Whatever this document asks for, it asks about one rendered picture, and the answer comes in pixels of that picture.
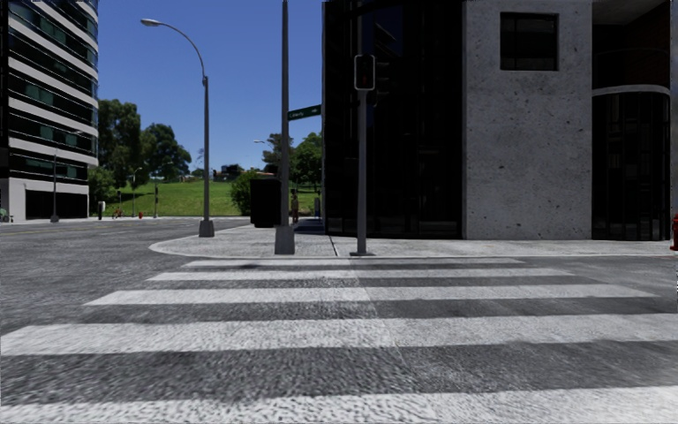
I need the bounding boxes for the trees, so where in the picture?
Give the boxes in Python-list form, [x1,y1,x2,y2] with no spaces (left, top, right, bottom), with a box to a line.
[261,132,323,193]
[87,98,192,214]

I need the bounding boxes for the dark box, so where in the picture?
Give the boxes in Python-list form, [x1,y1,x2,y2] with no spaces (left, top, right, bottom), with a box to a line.
[250,178,283,229]

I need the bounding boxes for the green bush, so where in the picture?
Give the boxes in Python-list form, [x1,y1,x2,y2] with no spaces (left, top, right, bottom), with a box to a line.
[230,170,261,216]

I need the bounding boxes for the pale concrete building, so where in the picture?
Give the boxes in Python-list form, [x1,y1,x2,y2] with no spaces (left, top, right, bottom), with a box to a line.
[321,0,678,242]

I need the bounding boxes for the white banded glass building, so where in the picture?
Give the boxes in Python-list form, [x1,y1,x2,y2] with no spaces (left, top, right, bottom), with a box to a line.
[0,0,100,223]

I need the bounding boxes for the sign on a post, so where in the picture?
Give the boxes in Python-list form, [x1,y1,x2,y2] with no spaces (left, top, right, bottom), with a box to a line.
[274,0,322,255]

